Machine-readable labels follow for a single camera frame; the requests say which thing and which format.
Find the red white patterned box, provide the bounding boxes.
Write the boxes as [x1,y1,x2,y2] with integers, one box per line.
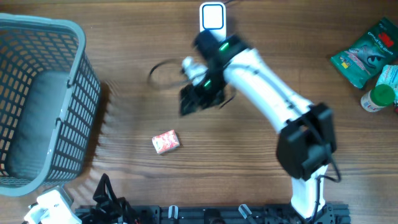
[152,129,180,154]

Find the green 3M gloves package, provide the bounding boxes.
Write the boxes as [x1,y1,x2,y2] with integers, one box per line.
[330,17,397,89]

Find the green lid jar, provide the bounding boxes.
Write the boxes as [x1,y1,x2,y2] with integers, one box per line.
[360,84,396,113]

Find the white teal pouch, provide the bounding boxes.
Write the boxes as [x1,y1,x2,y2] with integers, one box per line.
[376,65,398,104]

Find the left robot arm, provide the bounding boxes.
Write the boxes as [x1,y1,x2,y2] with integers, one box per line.
[93,174,139,223]

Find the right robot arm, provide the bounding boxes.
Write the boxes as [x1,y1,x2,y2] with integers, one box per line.
[179,30,336,223]

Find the white barcode scanner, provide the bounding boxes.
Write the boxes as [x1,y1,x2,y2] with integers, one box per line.
[199,2,226,41]

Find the grey plastic shopping basket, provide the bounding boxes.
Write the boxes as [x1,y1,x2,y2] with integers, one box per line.
[1,13,101,197]

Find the black right camera cable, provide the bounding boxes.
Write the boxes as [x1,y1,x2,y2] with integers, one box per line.
[146,58,342,218]

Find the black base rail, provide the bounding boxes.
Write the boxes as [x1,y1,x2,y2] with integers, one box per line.
[75,203,351,224]

